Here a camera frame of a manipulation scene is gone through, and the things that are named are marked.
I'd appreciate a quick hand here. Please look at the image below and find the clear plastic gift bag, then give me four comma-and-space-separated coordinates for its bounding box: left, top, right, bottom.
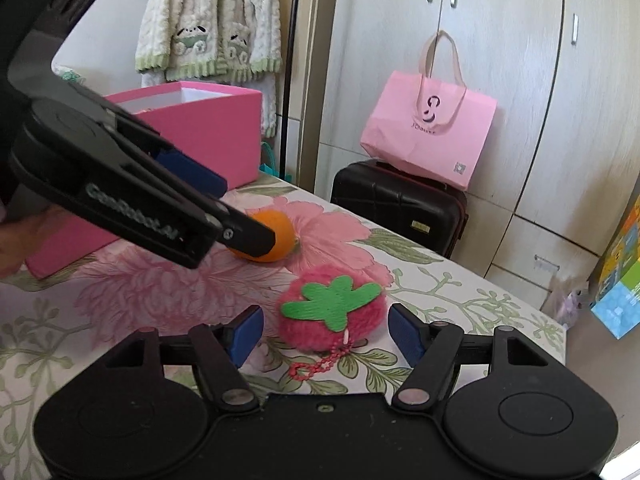
542, 260, 593, 328

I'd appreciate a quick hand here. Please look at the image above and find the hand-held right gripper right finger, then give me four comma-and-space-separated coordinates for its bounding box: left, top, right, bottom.
387, 302, 551, 408

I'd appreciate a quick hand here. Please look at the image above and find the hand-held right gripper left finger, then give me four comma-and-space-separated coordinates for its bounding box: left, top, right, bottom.
102, 305, 265, 408

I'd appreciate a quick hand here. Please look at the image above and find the black suitcase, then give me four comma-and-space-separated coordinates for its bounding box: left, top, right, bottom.
330, 160, 469, 261

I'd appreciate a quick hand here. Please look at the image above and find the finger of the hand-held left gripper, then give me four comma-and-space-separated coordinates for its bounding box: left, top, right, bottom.
115, 112, 276, 269
155, 149, 226, 198

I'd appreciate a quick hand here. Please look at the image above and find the person's left hand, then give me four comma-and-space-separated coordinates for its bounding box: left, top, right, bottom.
0, 206, 58, 278

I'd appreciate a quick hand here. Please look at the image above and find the white wardrobe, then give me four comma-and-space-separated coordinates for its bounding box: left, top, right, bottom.
300, 0, 640, 311

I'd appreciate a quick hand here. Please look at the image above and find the cream fleece jacket green trim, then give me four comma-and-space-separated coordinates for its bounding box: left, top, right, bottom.
134, 0, 283, 83

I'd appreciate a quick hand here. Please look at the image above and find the pink strawberry plush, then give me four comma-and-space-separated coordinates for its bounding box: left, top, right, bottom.
277, 266, 388, 381

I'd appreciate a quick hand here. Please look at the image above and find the orange fruit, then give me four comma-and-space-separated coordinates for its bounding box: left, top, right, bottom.
227, 210, 301, 263

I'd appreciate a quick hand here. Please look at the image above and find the pink tote bag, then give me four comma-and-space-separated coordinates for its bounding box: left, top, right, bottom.
360, 30, 498, 192

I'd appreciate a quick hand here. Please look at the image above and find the pink storage box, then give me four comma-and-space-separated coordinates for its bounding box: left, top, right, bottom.
25, 81, 263, 278

